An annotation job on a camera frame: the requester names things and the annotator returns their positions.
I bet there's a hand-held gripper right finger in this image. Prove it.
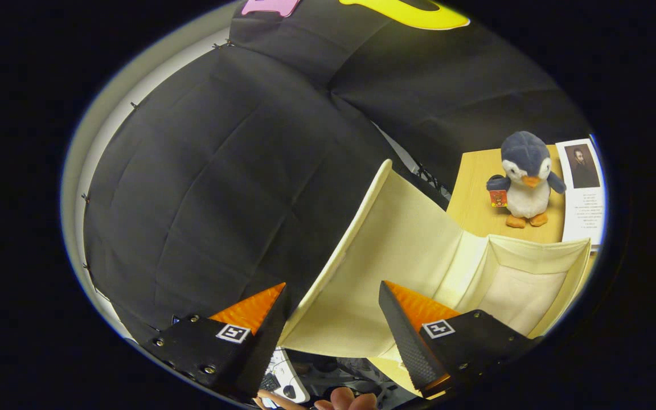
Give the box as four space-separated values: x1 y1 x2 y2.
378 280 542 399

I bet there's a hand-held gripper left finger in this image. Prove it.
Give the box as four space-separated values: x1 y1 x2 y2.
143 282 292 402

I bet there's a cream fabric storage box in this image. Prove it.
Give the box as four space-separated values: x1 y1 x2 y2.
278 159 592 399

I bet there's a grey penguin plush toy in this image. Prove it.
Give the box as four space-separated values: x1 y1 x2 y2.
486 131 567 229

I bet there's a white book with portrait cover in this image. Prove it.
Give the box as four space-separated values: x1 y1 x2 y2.
555 138 606 251

